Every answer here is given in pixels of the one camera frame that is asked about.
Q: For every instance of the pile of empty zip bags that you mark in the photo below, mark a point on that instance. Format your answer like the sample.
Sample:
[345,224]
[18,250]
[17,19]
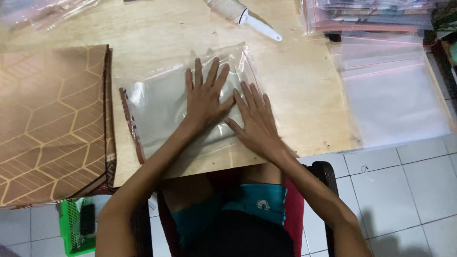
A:
[389,96]

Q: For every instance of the stack of packed plastic bags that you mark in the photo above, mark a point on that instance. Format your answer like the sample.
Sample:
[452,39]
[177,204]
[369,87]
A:
[367,16]

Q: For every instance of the brown folded cloth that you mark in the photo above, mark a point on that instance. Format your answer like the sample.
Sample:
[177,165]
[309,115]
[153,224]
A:
[132,125]

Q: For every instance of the teal shorts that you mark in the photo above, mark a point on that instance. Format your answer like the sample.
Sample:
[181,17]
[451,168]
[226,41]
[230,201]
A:
[257,205]

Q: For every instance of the white lint roller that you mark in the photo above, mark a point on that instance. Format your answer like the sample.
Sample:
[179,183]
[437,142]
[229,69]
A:
[250,19]

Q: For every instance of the red and black chair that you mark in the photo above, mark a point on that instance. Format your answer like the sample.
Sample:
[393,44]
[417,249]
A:
[294,214]

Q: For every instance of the clear zip plastic bag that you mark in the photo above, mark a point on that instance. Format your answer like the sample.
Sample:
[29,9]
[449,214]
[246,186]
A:
[160,107]

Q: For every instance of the black device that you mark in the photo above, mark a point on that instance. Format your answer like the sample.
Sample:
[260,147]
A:
[87,219]

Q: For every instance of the green plastic basket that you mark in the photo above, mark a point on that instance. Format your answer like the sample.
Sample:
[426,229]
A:
[69,228]

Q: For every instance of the black shirt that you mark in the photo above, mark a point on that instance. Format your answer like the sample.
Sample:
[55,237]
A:
[239,235]

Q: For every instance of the person's right leg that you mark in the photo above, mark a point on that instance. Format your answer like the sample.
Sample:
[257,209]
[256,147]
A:
[262,173]

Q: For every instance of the dark green patterned cloth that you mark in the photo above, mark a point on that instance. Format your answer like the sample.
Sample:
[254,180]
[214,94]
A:
[445,18]

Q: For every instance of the person's leg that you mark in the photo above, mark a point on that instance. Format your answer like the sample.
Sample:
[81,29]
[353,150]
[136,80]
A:
[262,173]
[185,191]

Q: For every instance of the stack of brown hexagon-patterned fabric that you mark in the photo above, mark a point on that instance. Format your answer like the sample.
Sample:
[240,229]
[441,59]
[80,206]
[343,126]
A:
[53,125]

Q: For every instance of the person's left hand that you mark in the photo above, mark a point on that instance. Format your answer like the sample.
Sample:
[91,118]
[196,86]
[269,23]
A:
[203,105]

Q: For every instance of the person's right hand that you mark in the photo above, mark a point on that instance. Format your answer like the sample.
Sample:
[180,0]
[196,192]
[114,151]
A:
[259,130]

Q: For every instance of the heap of clear plastic bags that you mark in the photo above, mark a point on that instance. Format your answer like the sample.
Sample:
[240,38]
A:
[46,12]

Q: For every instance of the person's left leg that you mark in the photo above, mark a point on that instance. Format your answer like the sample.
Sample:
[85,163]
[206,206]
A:
[185,191]

